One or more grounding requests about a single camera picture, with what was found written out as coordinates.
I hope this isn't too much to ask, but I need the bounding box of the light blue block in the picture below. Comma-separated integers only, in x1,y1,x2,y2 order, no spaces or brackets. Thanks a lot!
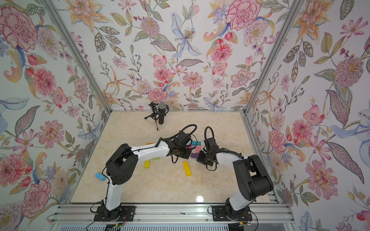
95,172,107,182

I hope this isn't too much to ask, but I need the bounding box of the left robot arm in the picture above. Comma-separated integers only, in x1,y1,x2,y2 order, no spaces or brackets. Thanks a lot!
102,131,192,213

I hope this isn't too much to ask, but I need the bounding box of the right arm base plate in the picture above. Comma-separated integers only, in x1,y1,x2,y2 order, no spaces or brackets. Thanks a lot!
207,205,253,222

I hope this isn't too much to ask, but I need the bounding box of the yellow long block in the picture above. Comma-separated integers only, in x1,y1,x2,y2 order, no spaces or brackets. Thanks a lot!
144,160,150,168

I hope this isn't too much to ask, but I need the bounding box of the black mesh microphone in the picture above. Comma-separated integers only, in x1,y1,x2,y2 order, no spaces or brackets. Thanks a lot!
158,102,169,125

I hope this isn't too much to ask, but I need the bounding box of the aluminium front rail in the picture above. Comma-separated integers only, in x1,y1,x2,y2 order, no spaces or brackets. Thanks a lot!
46,203,294,224

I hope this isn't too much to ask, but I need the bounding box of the black microphone tripod stand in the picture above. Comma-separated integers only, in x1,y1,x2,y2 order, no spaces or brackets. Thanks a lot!
144,102,159,130

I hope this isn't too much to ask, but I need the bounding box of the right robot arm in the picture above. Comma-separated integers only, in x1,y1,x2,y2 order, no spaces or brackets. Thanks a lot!
197,137,274,222

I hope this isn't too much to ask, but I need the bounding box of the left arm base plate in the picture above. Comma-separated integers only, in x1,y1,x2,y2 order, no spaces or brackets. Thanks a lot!
93,206,136,222

